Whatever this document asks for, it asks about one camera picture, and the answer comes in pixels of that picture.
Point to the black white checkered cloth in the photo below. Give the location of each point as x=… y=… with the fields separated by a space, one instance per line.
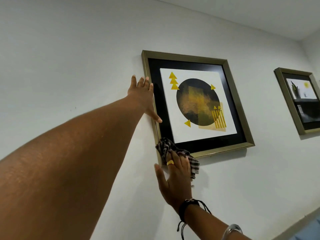
x=166 y=147

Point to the gold framed small picture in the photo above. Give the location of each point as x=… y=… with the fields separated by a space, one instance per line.
x=301 y=102

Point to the silver bangle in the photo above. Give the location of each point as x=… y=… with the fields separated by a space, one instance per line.
x=231 y=229

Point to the person's left thumb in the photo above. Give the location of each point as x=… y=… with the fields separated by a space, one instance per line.
x=155 y=116

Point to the person's left forearm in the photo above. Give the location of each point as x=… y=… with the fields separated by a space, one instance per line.
x=70 y=157

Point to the person's right thumb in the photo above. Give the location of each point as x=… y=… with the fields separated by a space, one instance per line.
x=160 y=176

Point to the person's left middle finger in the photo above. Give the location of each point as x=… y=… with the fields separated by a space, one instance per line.
x=146 y=82

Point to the person's left little finger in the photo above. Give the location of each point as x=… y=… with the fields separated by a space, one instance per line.
x=133 y=81

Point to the person's left hand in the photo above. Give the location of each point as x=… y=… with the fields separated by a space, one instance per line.
x=141 y=96

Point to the gold framed abstract circle picture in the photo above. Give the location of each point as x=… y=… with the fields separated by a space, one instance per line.
x=197 y=104

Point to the person's right hand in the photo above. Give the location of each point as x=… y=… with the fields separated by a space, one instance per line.
x=176 y=183

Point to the person's right forearm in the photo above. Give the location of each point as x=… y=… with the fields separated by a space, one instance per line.
x=207 y=222

